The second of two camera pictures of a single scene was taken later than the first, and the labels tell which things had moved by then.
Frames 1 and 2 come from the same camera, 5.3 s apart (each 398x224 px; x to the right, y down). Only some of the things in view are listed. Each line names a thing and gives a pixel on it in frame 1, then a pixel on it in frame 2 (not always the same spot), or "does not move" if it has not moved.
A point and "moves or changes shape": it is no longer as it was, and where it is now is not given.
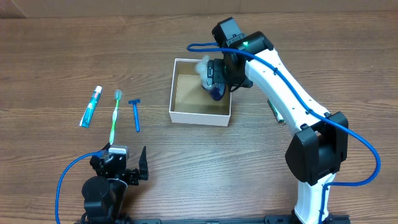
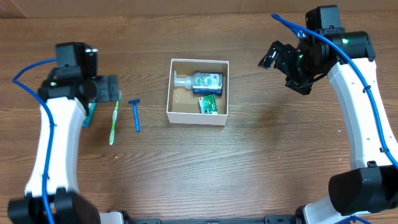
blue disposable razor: x=134 y=102 does not move
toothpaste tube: x=91 y=108 does not move
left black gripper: x=134 y=174 to x=104 y=93
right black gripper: x=216 y=70 to x=303 y=83
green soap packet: x=277 y=114 to x=208 y=104
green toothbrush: x=118 y=96 does not move
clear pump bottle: x=217 y=89 moves or changes shape
